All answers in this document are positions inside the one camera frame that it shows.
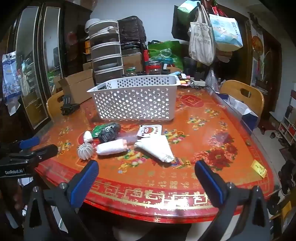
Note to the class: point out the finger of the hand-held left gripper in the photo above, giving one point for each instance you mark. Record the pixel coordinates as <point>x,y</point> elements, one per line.
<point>30,141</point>
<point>46,150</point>

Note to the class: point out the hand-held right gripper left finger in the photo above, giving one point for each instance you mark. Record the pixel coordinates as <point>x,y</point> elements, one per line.
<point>85,183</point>

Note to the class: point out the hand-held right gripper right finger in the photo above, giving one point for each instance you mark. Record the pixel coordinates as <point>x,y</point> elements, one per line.
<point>209,183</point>

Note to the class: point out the white ribbed ball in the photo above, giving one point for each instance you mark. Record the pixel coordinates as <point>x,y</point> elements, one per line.
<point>85,151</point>

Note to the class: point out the white towel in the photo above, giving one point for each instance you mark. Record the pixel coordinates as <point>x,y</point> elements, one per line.
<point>109,148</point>

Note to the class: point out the small white cloth roll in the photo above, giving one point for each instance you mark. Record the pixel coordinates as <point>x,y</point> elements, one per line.
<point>88,136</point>

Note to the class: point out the black snack packet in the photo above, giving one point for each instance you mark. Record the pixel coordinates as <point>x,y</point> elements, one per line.
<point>109,134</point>

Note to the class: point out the white triangular cloth bag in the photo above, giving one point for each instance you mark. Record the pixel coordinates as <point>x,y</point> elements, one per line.
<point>157,148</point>

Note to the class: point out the clear plastic packet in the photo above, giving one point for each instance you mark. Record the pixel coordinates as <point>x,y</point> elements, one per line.
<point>130,139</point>

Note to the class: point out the red and white snack packet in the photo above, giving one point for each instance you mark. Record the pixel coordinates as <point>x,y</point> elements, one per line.
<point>149,131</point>

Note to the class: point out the white perforated plastic basket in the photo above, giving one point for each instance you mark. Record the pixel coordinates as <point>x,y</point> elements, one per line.
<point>134,102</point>

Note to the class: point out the black clip stand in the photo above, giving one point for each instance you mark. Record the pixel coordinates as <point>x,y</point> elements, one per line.
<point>68,106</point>

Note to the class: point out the yellow card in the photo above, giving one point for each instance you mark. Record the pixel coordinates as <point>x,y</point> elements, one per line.
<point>259,168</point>

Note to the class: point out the red floral tablecloth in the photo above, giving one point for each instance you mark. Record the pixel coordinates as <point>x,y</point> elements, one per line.
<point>196,129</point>

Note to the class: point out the blue printed plastic bag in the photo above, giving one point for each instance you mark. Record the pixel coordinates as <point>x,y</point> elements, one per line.
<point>10,78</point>

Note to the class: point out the large open cardboard box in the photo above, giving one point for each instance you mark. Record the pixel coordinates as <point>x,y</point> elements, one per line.
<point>77,87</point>

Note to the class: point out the dark glass door cabinet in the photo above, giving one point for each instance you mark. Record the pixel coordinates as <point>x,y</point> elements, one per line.
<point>34,69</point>

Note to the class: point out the blue and white paper bag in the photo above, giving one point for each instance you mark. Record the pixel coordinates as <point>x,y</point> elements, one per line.
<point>240,109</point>

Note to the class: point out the white shoe rack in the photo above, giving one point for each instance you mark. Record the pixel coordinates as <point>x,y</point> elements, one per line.
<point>288,126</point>

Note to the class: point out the clear plastic bag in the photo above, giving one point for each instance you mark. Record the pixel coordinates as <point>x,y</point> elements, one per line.
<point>211,80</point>

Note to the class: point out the green lid glass jar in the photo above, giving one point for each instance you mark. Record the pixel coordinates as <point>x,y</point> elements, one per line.
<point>131,71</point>

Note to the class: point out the stacked clear drawer unit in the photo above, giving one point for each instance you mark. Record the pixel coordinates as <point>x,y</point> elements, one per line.
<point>106,51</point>

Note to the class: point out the brown cardboard box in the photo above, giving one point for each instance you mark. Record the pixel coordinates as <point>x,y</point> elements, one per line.
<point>132,62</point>

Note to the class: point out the red glass jar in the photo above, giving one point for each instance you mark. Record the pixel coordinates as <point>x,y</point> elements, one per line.
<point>153,67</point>

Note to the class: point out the green shopping bag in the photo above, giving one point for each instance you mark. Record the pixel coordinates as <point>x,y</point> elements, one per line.
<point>165,52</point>

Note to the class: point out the beige canvas tote bag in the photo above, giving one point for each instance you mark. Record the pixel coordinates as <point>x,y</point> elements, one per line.
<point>201,44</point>

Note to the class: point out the blue printed paper bag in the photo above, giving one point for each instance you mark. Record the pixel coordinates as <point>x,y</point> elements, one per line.
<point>225,32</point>

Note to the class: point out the black hanging bag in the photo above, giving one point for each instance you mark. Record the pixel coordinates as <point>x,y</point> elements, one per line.
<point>180,26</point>

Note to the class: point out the green gift bag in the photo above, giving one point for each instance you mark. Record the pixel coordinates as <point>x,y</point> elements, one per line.
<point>187,8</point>

